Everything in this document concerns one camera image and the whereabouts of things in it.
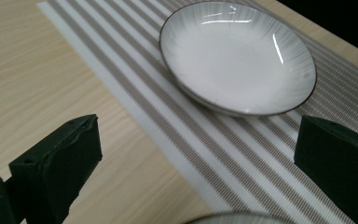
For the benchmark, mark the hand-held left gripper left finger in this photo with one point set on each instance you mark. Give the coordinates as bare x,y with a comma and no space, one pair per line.
59,168

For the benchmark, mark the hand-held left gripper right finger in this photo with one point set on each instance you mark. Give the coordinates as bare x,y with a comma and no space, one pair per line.
338,165

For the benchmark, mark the grey striped placemat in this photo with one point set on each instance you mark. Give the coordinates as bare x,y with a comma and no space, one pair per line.
174,124

